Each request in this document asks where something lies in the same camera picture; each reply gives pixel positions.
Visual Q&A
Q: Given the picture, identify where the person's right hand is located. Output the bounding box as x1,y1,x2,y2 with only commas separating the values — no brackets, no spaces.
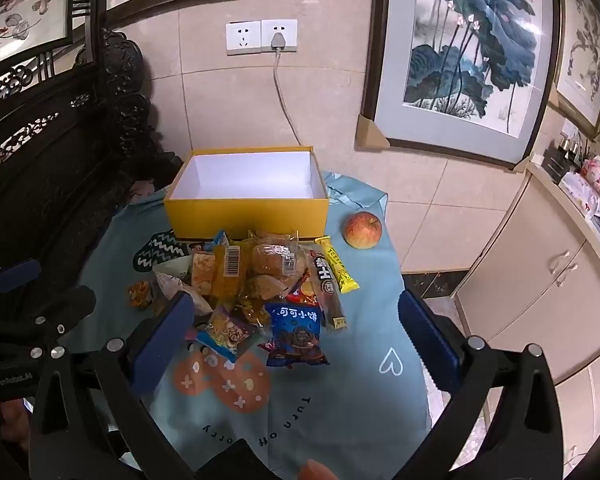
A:
299,458,340,480

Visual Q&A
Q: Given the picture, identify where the pink cloth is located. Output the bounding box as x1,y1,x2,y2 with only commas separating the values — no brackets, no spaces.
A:
127,177,168,206

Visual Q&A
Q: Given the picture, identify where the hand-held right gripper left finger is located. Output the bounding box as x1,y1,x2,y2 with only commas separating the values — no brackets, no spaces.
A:
28,290,201,480

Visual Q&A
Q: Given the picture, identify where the person's left hand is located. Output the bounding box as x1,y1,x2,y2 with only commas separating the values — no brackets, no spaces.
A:
0,399,33,443

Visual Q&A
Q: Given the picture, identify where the floral tissue pack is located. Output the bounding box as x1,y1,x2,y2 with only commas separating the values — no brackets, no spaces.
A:
560,156,600,218

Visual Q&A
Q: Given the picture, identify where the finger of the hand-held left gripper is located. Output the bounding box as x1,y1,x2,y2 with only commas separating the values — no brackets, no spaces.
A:
10,285,97,346
0,258,45,306

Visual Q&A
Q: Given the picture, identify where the white cabinet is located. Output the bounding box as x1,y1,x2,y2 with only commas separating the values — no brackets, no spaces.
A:
452,160,600,466

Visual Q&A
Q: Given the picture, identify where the cardboard corner protector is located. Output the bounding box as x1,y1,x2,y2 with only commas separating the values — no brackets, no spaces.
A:
356,114,391,151

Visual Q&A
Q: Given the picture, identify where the teal printed tablecloth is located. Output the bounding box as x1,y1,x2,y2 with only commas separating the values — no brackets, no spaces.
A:
55,170,433,480

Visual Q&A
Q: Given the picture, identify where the framed branch painting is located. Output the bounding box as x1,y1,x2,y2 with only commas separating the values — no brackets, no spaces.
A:
550,0,600,141

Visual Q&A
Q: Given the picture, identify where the pile of snack packets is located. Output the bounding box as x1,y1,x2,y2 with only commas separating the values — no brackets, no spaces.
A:
126,230,361,368

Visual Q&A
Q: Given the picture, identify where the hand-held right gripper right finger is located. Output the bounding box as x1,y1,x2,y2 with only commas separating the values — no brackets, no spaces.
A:
396,290,567,480

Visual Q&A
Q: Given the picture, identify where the red apple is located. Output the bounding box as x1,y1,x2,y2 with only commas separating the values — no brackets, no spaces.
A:
344,211,383,250

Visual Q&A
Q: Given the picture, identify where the white wall socket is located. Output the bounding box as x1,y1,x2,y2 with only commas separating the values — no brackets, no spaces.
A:
225,21,263,56
260,18,299,53

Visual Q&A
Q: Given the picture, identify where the yellow cardboard box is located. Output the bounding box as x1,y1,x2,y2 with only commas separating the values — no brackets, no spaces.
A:
163,146,330,241

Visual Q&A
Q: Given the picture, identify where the framed lotus painting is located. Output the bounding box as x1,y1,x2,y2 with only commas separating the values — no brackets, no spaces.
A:
360,0,561,168

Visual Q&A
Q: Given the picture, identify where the dark bottle set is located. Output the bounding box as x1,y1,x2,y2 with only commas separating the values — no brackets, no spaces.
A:
542,132,588,183

